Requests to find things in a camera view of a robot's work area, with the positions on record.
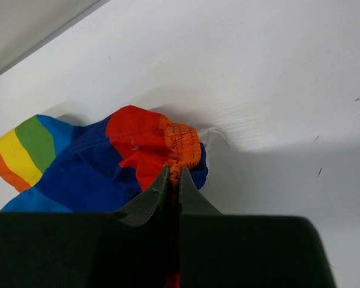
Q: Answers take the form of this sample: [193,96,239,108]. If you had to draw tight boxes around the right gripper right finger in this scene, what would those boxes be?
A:
[179,169,335,287]

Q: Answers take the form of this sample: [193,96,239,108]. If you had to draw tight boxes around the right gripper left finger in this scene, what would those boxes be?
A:
[0,167,170,287]

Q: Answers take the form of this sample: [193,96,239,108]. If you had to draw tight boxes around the rainbow striped shorts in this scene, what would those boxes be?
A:
[0,106,208,287]

